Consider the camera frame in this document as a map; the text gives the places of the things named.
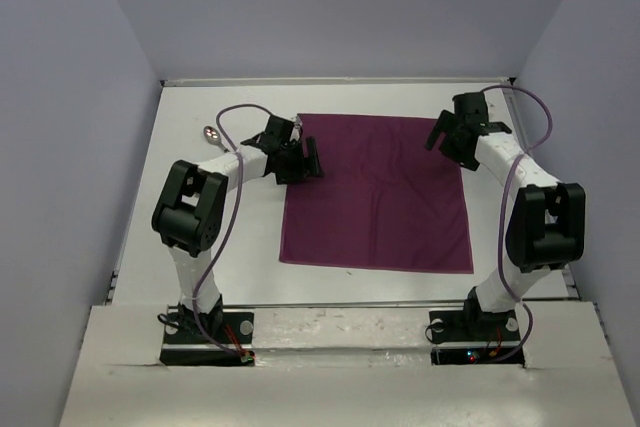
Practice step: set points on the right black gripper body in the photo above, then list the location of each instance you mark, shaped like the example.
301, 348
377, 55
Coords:
450, 147

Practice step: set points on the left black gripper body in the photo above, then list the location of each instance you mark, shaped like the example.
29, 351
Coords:
293, 166

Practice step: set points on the purple cloth napkin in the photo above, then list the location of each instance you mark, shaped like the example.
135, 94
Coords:
383, 203

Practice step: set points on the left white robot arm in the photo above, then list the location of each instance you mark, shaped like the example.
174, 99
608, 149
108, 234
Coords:
189, 213

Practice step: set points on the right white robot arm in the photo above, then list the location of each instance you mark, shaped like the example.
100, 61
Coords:
542, 219

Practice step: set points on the metal spoon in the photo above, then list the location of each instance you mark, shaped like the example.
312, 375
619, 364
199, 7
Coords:
218, 139

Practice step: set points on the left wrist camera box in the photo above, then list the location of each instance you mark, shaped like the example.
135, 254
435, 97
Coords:
297, 132

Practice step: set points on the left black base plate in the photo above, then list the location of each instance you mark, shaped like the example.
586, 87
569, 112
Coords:
223, 339

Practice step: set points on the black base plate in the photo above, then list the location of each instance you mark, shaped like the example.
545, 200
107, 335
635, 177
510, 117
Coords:
223, 339
467, 335

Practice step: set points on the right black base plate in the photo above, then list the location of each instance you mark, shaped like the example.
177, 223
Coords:
467, 335

